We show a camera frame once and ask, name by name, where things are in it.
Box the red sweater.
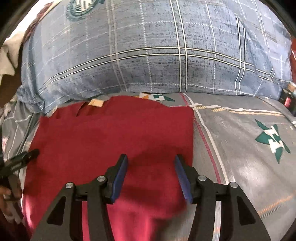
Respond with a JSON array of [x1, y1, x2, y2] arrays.
[[23, 96, 193, 240]]

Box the person's left hand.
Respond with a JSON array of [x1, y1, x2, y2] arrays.
[[1, 174, 23, 224]]

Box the beige striped cloth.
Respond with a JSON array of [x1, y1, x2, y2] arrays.
[[0, 32, 25, 78]]

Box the blue plaid pillow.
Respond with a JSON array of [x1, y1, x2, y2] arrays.
[[16, 1, 292, 113]]

